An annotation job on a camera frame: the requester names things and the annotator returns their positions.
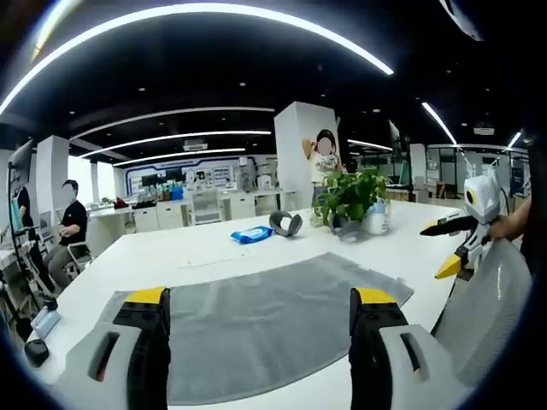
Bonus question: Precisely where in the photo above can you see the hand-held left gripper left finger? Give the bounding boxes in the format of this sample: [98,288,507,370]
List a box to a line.
[53,286,172,410]

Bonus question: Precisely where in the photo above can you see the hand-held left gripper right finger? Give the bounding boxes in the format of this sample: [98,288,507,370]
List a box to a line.
[349,286,468,410]

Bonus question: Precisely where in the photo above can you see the grey towel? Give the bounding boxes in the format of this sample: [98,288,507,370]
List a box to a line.
[98,251,415,407]

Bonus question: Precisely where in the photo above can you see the grey mesh chair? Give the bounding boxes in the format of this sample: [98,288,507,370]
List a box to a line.
[431,237,535,390]

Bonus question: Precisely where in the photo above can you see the short ceiling light strip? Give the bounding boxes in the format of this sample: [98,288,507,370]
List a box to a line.
[421,101,459,145]

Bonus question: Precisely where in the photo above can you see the white table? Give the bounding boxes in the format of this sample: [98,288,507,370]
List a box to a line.
[25,200,475,410]

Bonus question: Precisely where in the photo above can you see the light blue box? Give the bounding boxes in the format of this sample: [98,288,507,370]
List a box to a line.
[30,307,61,341]

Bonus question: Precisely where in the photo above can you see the small black device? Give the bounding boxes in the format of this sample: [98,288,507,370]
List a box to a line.
[24,339,55,368]

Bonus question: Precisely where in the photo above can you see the green potted plant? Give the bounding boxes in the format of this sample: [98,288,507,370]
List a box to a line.
[314,167,391,227]

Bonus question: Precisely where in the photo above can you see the office chair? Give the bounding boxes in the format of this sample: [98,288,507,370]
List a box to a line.
[63,241,93,271]

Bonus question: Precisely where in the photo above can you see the blue wipes packet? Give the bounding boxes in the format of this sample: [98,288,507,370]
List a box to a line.
[230,225,274,244]

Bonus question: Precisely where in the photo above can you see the long ceiling light strip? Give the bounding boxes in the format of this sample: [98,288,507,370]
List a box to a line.
[0,2,395,117]

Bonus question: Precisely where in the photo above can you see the white pillar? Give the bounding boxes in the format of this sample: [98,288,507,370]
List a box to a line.
[273,101,341,210]

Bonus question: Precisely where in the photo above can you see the white worn device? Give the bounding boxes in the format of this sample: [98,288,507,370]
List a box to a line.
[438,0,485,43]

